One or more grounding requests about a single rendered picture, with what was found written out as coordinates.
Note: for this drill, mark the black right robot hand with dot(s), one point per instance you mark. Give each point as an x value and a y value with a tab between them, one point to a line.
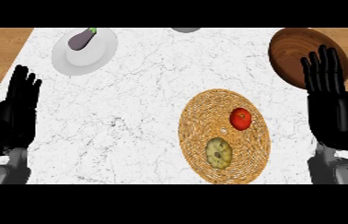
327	111

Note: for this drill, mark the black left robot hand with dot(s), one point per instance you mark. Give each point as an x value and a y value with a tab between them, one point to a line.
16	111

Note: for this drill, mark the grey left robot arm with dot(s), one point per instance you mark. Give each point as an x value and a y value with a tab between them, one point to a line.
13	166

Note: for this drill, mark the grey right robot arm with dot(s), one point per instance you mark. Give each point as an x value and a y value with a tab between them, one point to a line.
327	167

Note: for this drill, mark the red tomato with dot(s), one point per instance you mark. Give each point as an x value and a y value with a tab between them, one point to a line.
240	119

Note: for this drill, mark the brown wooden bowl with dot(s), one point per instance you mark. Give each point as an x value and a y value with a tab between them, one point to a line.
289	54

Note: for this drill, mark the round woven wicker placemat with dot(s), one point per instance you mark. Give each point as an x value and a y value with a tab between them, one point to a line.
224	136

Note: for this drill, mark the white plate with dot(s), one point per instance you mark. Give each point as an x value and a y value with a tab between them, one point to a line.
84	52

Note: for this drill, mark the purple eggplant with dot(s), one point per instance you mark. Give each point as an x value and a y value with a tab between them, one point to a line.
81	39

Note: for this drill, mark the pale yellow-green squash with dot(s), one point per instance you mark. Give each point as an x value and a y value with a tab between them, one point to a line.
218	153

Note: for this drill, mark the grey round object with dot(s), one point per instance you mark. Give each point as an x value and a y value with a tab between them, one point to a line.
186	30

